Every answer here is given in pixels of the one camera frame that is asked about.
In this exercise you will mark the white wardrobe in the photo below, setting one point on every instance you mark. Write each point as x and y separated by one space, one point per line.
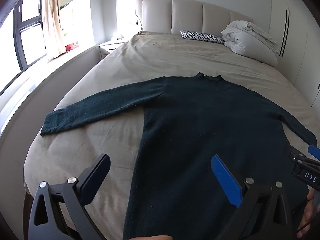
300 42

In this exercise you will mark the wall switch panel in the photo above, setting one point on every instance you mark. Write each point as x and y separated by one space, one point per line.
133 22

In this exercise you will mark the white window ledge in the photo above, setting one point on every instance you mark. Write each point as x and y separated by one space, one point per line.
57 67

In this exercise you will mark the bed with beige sheet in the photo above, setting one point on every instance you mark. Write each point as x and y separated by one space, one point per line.
162 55

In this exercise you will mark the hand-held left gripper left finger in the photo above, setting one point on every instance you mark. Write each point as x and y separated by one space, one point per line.
97 175

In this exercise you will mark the beige curtain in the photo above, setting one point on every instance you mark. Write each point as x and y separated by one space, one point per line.
52 17

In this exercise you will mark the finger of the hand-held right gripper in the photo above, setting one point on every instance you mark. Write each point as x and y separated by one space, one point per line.
300 158
314 152

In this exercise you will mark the person's left hand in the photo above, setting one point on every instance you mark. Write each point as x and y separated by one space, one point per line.
152 238

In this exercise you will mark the red box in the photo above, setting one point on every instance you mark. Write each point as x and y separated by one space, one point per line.
71 46

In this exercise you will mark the black framed window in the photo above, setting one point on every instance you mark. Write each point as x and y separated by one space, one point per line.
17 30

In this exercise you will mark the white nightstand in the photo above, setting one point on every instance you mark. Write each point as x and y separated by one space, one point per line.
110 47

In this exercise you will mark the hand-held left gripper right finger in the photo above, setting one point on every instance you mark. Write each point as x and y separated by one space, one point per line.
225 177

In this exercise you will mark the zebra print pillow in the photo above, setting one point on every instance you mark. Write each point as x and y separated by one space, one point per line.
200 37

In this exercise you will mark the cream padded headboard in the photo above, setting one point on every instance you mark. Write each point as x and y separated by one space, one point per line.
187 15

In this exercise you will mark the dark teal knit sweater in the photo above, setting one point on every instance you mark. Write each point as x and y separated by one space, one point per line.
200 130

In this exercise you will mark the person's right hand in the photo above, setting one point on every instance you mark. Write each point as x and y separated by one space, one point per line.
308 210

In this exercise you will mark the white crumpled duvet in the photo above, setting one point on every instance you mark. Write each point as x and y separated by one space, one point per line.
245 40

